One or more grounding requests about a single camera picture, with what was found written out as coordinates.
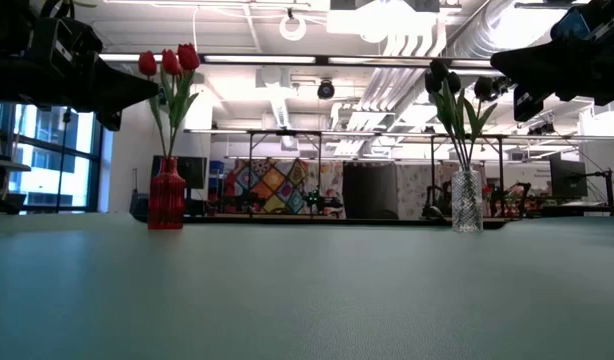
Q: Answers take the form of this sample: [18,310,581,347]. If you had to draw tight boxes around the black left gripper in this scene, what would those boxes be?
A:
[29,17,161,132]

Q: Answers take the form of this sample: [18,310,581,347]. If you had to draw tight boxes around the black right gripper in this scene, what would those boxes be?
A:
[490,34,606,123]

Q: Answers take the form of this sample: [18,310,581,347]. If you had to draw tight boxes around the black monitor on arm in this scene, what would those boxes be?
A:
[549,158,589,200]

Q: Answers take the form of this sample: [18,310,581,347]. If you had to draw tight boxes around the red ribbed vase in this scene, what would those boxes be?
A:
[147,156,187,231]

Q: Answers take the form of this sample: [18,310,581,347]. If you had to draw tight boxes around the clear cut-glass vase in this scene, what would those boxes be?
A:
[450,169,484,233]

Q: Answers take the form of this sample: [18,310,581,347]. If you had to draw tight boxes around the black tripod stand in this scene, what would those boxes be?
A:
[56,107,73,210]

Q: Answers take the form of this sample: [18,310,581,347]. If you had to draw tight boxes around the large room window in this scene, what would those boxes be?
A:
[0,102,107,215]

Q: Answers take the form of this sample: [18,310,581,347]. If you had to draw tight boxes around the black background monitor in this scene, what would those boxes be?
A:
[151,154,210,191]

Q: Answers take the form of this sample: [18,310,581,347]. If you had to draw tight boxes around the blue storage bins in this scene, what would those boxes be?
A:
[209,159,227,192]

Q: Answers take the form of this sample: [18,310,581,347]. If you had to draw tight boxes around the grey side desk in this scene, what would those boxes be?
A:
[0,153,33,174]

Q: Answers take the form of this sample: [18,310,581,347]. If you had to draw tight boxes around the long ceiling light bar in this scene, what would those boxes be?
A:
[99,49,493,71]

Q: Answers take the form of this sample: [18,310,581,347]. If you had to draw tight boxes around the white patterned hanging cloth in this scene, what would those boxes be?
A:
[396,162,456,221]

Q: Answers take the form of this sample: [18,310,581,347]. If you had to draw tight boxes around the colourful patchwork quilt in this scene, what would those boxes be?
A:
[235,158,311,216]

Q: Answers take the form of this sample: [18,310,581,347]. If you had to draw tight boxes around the black hanging curtain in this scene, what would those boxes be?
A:
[342,160,399,221]

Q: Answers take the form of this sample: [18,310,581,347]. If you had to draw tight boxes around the floral hanging cloth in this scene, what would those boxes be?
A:
[306,160,346,219]

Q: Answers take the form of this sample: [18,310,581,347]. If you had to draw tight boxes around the silver ventilation duct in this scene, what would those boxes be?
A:
[444,0,518,60]

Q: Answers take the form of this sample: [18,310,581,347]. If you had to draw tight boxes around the white ceiling ring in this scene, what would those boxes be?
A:
[279,10,308,43]

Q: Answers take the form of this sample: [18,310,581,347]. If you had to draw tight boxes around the black ceiling camera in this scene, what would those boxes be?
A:
[316,78,336,101]

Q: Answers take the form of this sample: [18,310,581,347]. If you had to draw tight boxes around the black aluminium table frame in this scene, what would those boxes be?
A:
[129,213,511,225]

